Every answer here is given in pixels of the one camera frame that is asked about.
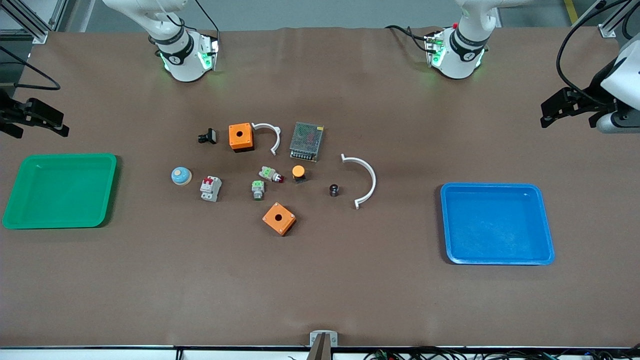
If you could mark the grey red circuit breaker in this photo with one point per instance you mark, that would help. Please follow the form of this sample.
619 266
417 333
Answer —
210 189

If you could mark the large white curved clip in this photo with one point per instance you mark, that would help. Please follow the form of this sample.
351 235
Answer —
371 175

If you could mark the red indicator lamp green body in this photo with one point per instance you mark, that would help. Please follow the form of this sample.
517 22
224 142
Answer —
270 174

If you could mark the brown table mat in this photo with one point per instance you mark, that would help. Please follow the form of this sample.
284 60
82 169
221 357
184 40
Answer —
320 285

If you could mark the small white curved clip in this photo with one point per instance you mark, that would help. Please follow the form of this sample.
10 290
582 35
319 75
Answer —
275 132

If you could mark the green plastic tray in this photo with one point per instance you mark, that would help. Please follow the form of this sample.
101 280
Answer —
60 190

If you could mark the orange button box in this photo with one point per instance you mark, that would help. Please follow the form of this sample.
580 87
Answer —
279 218
241 137

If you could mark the small black capacitor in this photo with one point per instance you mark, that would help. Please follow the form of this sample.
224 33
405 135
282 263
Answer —
334 190

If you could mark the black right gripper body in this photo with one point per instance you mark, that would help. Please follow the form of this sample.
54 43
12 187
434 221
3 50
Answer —
11 112

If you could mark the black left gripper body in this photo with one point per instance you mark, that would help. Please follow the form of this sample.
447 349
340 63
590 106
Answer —
591 101

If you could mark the orange cap push button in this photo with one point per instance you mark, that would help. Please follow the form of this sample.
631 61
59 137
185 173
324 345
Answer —
298 172

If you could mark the blue plastic tray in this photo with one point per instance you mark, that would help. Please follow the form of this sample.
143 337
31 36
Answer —
497 225

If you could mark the grey metal table bracket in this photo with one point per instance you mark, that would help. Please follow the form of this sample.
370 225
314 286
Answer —
323 340

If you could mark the green grey push button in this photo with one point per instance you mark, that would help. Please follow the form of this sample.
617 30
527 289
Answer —
258 190

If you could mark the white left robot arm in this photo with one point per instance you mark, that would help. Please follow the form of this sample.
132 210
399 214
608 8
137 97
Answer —
460 55

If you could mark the metal mesh power supply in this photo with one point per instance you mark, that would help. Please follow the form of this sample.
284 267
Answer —
306 141

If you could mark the aluminium frame post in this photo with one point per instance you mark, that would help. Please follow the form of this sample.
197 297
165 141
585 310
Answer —
30 22
612 22

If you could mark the blue round buzzer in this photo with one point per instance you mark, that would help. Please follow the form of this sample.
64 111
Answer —
181 176

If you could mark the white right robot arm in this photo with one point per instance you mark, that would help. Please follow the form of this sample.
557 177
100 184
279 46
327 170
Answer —
180 55

